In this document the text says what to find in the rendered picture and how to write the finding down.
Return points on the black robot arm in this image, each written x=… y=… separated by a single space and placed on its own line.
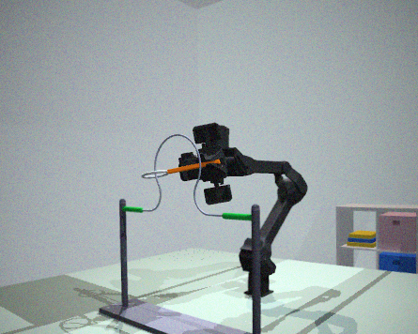
x=291 y=191

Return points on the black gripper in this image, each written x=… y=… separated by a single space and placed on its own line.
x=213 y=171

